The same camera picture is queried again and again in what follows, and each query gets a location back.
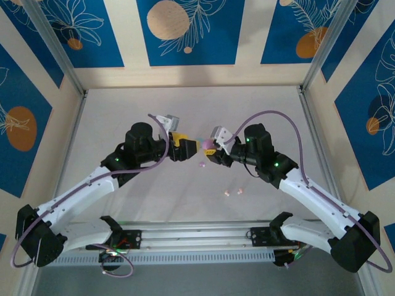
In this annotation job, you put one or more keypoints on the blue earbud charging case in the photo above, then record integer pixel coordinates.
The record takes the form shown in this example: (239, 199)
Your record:
(200, 139)

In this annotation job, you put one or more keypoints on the purple earbud charging case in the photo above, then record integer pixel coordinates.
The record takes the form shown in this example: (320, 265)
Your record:
(207, 144)

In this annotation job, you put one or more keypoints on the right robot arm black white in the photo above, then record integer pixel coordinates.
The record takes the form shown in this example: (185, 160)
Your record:
(321, 200)

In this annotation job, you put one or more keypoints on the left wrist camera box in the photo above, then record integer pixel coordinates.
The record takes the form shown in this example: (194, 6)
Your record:
(172, 122)

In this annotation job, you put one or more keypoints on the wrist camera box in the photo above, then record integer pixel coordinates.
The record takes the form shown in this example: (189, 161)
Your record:
(172, 122)
(216, 133)

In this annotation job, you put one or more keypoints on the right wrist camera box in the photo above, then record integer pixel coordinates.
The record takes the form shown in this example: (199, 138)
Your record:
(216, 133)

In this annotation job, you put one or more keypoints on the aluminium table side rail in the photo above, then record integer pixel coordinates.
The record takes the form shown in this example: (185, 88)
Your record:
(307, 108)
(69, 154)

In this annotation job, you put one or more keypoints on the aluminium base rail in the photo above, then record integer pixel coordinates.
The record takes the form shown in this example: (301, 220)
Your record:
(194, 239)

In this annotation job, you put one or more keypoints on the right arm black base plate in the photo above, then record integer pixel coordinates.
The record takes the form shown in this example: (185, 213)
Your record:
(259, 237)

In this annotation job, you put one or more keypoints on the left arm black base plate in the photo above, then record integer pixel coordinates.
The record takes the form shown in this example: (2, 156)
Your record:
(132, 239)

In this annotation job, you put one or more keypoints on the aluminium frame post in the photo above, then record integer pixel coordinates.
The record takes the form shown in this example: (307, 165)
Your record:
(334, 46)
(56, 46)

